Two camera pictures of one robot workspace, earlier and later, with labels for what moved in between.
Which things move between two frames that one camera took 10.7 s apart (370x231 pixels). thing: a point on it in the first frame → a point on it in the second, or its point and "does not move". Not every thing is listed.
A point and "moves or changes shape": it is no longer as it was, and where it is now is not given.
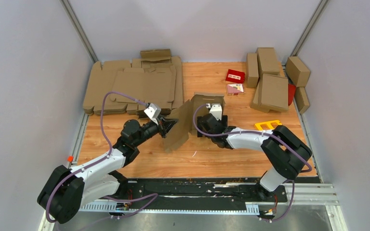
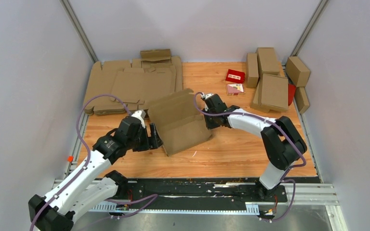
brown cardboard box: x=179 y=135 moves or changes shape
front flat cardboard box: x=271 y=94 does not move
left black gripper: x=166 y=124 → x=155 y=141
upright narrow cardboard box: x=252 y=75 does not move
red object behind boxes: x=291 y=91 does not move
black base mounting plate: x=239 y=190 does not move
